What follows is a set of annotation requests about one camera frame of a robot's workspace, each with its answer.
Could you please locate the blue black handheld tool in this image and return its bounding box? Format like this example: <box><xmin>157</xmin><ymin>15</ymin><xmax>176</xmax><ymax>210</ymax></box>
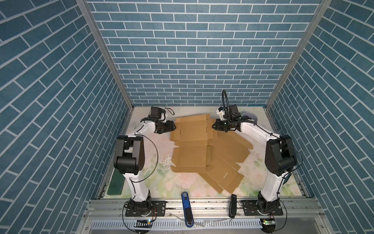
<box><xmin>181</xmin><ymin>192</ymin><xmax>194</xmax><ymax>228</ymax></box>

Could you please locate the cardboard box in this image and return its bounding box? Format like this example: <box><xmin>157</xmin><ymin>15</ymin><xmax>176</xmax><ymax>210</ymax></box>
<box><xmin>170</xmin><ymin>114</ymin><xmax>215</xmax><ymax>173</ymax></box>

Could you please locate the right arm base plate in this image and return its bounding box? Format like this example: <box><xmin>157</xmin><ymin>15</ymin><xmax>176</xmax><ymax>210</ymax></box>
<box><xmin>240</xmin><ymin>199</ymin><xmax>283</xmax><ymax>216</ymax></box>

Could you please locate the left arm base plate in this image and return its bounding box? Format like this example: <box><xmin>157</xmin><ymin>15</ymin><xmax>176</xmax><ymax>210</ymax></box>
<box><xmin>124</xmin><ymin>200</ymin><xmax>167</xmax><ymax>217</ymax></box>

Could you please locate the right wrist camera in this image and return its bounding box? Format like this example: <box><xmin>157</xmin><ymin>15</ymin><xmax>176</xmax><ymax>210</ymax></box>
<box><xmin>217</xmin><ymin>89</ymin><xmax>241</xmax><ymax>122</ymax></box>

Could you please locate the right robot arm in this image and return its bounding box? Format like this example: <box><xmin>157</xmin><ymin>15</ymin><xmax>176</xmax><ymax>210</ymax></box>
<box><xmin>212</xmin><ymin>119</ymin><xmax>298</xmax><ymax>215</ymax></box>

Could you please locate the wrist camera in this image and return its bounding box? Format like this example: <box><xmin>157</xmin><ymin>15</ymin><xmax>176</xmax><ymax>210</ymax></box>
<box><xmin>217</xmin><ymin>89</ymin><xmax>241</xmax><ymax>122</ymax></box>
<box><xmin>148</xmin><ymin>106</ymin><xmax>167</xmax><ymax>121</ymax></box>

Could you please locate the lavender ceramic cup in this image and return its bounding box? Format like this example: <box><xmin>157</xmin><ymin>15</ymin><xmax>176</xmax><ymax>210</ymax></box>
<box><xmin>241</xmin><ymin>112</ymin><xmax>258</xmax><ymax>123</ymax></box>

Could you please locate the aluminium front rail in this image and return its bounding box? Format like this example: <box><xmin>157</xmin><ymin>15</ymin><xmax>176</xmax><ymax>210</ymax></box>
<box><xmin>83</xmin><ymin>197</ymin><xmax>324</xmax><ymax>220</ymax></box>

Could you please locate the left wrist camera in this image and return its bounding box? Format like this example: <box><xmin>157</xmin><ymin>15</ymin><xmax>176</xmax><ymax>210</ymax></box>
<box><xmin>148</xmin><ymin>106</ymin><xmax>167</xmax><ymax>121</ymax></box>

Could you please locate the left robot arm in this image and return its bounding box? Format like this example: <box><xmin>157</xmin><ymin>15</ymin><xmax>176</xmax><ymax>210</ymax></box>
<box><xmin>114</xmin><ymin>118</ymin><xmax>176</xmax><ymax>216</ymax></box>

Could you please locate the dark green flat object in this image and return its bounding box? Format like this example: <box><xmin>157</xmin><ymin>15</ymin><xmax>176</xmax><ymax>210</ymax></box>
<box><xmin>107</xmin><ymin>169</ymin><xmax>125</xmax><ymax>196</ymax></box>

